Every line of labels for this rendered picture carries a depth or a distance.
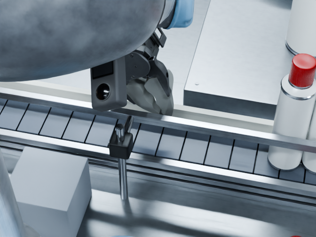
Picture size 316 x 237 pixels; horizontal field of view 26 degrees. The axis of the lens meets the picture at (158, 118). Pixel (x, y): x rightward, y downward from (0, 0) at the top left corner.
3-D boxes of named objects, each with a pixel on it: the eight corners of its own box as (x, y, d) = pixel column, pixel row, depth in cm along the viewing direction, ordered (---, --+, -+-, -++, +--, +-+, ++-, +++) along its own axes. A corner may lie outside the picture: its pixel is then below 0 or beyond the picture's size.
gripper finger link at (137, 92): (175, 96, 109) (146, 53, 104) (167, 122, 105) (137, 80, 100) (159, 99, 111) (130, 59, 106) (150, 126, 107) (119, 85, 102)
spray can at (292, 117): (303, 150, 107) (327, 51, 92) (298, 175, 104) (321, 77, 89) (270, 143, 108) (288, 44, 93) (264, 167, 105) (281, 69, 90)
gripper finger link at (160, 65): (179, 87, 101) (150, 43, 96) (177, 94, 100) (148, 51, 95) (153, 94, 104) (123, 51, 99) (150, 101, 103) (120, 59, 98)
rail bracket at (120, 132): (142, 170, 111) (140, 98, 99) (130, 206, 106) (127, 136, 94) (123, 166, 111) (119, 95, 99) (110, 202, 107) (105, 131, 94)
